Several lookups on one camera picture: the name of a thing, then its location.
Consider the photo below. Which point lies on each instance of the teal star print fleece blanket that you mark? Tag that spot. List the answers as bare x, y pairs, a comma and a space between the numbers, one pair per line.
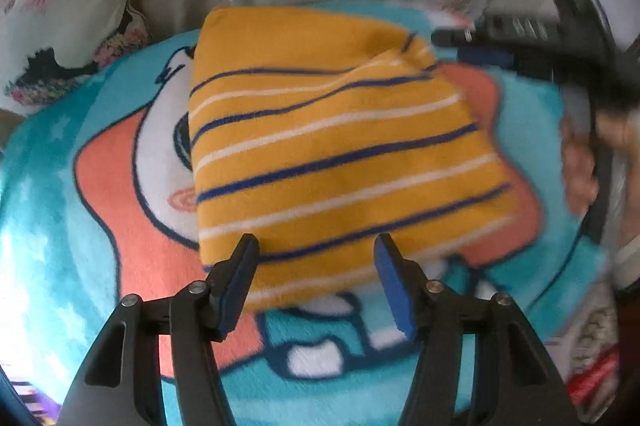
60, 216

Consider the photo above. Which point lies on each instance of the yellow striped small shirt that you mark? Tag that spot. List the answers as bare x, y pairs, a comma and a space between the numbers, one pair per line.
325, 146

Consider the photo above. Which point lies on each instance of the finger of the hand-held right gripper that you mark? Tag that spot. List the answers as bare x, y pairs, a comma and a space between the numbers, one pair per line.
480, 54

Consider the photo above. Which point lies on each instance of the white pillow with black print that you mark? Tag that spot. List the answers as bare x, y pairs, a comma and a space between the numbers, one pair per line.
60, 6

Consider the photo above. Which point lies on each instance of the person's right hand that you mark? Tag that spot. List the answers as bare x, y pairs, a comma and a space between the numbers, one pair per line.
580, 166

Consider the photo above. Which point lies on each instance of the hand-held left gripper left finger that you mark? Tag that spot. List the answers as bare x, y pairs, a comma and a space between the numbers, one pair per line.
237, 287

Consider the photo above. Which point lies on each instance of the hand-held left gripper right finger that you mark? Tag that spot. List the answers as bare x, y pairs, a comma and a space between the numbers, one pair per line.
395, 292

